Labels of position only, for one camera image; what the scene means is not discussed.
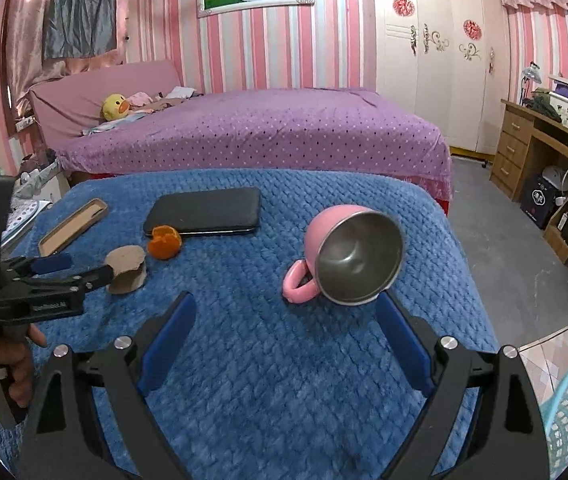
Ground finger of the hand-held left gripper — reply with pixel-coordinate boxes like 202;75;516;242
28;265;114;296
1;252;74;278

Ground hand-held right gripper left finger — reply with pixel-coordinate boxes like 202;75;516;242
16;290;197;480

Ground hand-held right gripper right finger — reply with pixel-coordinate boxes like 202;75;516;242
376;290;550;480

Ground tan flat case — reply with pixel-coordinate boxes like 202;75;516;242
38;198;109;257

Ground white dotted pad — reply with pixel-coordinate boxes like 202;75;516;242
1;200;52;246

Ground orange peel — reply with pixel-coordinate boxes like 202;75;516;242
147;225;183;261

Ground pile of grey clothes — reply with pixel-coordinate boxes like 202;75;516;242
18;155;69;191

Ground pink steel-lined mug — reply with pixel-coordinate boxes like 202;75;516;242
282;204;408;307

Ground blue fleece blanket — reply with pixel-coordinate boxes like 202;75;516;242
0;167;502;480

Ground black phone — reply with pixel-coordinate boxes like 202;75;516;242
143;186;263;238

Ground pink padded headboard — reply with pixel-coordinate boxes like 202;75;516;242
28;59;182;148

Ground yellow duck plush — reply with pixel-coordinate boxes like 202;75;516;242
102;93;130;122

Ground black printed box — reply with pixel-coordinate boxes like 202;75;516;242
519;175;562;230

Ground bed with purple spotted cover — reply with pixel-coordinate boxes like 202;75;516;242
56;87;454;201

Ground wooden desk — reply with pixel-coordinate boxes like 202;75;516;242
489;98;568;266

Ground white fan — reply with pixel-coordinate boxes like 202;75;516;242
541;164;568;193

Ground pink curtain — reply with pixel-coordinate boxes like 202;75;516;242
4;0;124;111

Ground white wardrobe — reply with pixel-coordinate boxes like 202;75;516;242
370;0;515;156

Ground grey curtain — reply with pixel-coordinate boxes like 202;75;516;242
42;0;118;61

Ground dark clothes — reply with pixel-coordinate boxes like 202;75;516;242
526;89;565;123

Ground white storage box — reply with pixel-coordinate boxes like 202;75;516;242
549;92;568;128

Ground desk lamp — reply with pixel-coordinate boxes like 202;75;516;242
520;61;544;106

